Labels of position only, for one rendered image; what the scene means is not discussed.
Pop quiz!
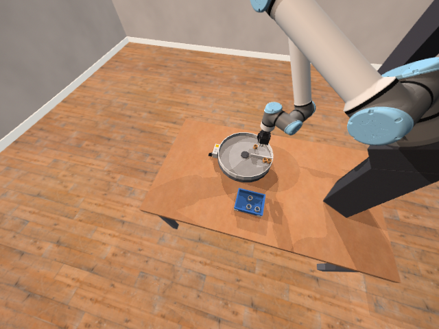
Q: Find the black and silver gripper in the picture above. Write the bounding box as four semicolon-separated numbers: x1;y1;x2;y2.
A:
257;130;271;148

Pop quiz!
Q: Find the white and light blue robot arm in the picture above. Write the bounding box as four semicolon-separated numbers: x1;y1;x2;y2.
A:
250;0;439;147

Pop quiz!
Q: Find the blue crate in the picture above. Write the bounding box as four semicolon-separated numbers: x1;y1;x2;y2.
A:
234;188;265;217

